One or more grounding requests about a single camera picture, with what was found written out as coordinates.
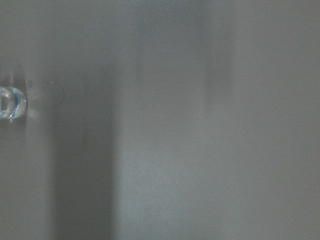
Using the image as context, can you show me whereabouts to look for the clear glass cup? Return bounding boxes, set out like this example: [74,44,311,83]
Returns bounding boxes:
[0,86,28,120]

